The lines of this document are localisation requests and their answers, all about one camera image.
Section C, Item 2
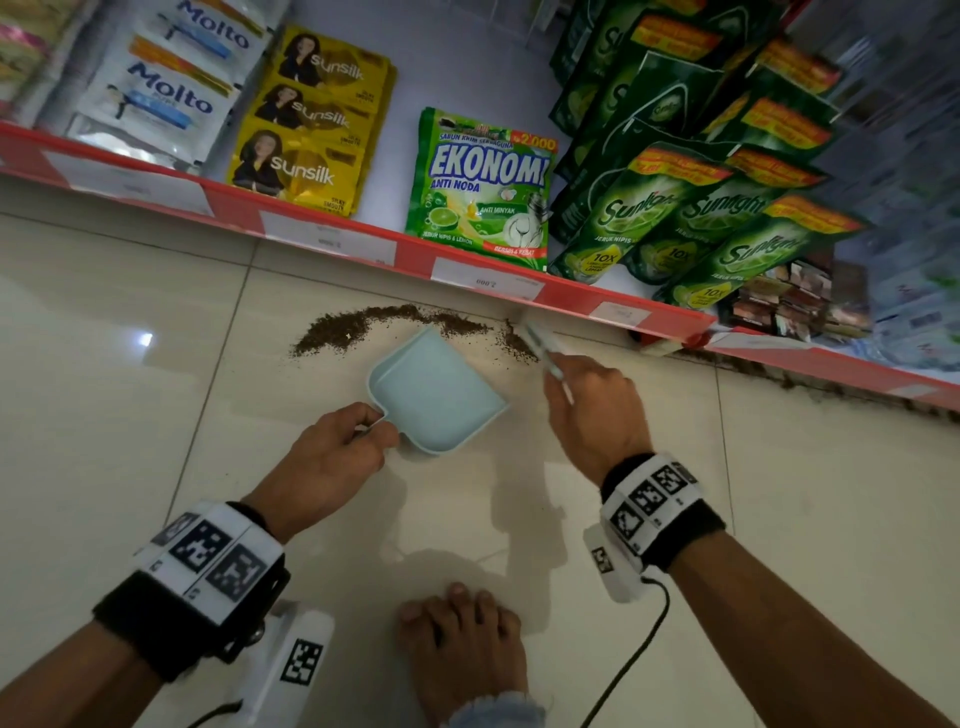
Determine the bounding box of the person's left hand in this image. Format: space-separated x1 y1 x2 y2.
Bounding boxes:
241 402 401 545

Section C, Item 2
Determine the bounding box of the person's right hand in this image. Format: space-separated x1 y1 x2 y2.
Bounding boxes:
543 353 655 489

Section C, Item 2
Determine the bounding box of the light blue small brush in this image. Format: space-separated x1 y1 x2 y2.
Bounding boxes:
517 318 575 406

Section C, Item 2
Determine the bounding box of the light blue plastic dustpan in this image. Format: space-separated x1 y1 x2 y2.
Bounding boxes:
365 326 510 457

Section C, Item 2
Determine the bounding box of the person's left forearm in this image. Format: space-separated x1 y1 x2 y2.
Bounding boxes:
0 620 163 728

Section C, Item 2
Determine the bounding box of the person's right forearm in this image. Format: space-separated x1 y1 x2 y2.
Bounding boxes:
667 528 958 728

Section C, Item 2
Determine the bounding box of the person's right foot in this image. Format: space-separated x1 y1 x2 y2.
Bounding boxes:
397 583 530 725

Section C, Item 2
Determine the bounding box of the stack of small brown packets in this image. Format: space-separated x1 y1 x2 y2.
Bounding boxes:
716 258 875 346

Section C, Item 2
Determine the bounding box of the light green detergent pouch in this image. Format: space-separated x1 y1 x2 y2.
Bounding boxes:
404 107 560 273

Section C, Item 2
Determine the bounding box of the row of dark green pouches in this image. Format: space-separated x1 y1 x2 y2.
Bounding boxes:
547 0 871 313

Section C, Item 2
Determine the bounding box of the store shelf with red edge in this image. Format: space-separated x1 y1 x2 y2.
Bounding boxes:
0 0 960 414

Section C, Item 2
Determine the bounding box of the strip of yellow sachets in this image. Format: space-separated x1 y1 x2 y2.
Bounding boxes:
226 23 399 219

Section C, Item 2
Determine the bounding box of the strip of white blue sachets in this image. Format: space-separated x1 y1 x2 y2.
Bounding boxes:
65 0 275 168

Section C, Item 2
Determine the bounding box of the strip of gold sachets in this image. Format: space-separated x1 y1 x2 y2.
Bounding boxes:
0 0 84 106

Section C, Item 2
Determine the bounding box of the black cable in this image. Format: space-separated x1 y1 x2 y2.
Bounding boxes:
581 577 671 728
187 698 245 728

